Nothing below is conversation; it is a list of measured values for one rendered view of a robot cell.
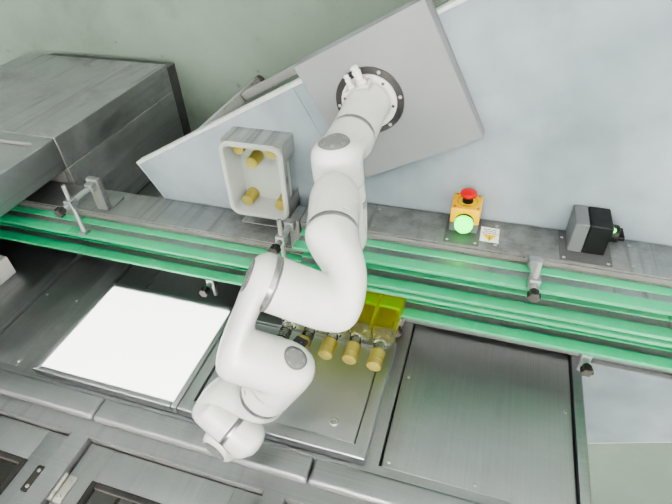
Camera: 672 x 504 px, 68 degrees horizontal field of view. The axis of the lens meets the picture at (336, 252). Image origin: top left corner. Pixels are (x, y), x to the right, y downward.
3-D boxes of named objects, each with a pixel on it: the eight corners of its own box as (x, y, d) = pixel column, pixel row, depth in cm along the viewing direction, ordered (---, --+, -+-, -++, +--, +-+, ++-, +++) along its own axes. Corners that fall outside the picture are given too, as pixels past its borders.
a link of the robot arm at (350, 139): (373, 110, 95) (352, 154, 84) (378, 168, 104) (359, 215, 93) (325, 109, 98) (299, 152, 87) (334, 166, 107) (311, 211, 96)
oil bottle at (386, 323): (388, 288, 135) (368, 349, 120) (388, 273, 131) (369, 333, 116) (408, 292, 134) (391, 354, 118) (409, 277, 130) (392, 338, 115)
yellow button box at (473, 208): (451, 213, 129) (448, 230, 124) (455, 189, 124) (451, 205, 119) (479, 217, 127) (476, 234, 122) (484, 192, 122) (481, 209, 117)
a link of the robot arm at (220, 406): (300, 390, 83) (258, 432, 98) (242, 340, 84) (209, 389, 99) (271, 428, 77) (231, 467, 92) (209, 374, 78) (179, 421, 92)
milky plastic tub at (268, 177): (244, 196, 146) (231, 213, 140) (231, 125, 132) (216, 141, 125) (300, 204, 142) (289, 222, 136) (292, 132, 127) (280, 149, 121)
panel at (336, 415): (115, 288, 157) (36, 375, 132) (111, 281, 155) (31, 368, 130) (396, 348, 134) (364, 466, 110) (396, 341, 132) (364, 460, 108)
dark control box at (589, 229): (564, 229, 122) (566, 250, 116) (573, 202, 117) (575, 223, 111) (601, 234, 120) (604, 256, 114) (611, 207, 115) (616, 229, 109)
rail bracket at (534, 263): (524, 261, 117) (522, 301, 107) (530, 237, 112) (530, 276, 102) (542, 264, 116) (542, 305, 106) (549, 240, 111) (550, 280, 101)
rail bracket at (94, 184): (113, 200, 160) (65, 243, 144) (95, 154, 149) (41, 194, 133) (126, 202, 159) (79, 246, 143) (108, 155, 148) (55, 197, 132)
